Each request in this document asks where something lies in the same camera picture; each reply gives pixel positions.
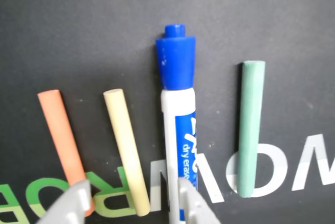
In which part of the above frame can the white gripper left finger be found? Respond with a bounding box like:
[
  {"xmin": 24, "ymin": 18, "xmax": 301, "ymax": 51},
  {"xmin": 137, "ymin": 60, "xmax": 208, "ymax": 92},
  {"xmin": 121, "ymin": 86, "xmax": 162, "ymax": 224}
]
[{"xmin": 39, "ymin": 178, "xmax": 92, "ymax": 224}]

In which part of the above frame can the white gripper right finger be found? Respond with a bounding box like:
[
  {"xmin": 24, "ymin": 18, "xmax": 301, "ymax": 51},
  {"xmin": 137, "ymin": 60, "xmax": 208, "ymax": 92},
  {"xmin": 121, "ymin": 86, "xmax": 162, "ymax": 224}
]
[{"xmin": 171, "ymin": 177, "xmax": 222, "ymax": 224}]

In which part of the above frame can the yellow chalk stick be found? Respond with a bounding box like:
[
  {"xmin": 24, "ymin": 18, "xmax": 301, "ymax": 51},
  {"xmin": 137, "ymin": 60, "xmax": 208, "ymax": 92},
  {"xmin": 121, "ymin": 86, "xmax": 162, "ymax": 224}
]
[{"xmin": 103, "ymin": 89, "xmax": 151, "ymax": 217}]

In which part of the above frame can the blue dry erase marker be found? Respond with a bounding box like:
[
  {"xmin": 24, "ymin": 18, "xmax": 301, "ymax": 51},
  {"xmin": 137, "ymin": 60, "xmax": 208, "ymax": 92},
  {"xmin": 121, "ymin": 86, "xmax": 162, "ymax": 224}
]
[{"xmin": 155, "ymin": 23, "xmax": 198, "ymax": 224}]

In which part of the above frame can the orange chalk stick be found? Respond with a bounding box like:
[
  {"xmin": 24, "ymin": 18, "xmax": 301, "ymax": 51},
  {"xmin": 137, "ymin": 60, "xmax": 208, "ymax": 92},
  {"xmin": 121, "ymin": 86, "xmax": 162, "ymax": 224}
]
[{"xmin": 37, "ymin": 89, "xmax": 96, "ymax": 217}]

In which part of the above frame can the green chalk stick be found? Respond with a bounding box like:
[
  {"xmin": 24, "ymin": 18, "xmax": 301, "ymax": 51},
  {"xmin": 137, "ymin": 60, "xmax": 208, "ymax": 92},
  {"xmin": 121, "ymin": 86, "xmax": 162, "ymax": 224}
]
[{"xmin": 237, "ymin": 60, "xmax": 266, "ymax": 198}]

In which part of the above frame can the dark grey WOWROBO mat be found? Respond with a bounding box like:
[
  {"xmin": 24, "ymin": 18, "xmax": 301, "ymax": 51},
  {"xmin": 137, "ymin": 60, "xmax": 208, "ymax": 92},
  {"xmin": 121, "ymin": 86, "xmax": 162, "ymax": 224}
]
[{"xmin": 0, "ymin": 0, "xmax": 335, "ymax": 224}]

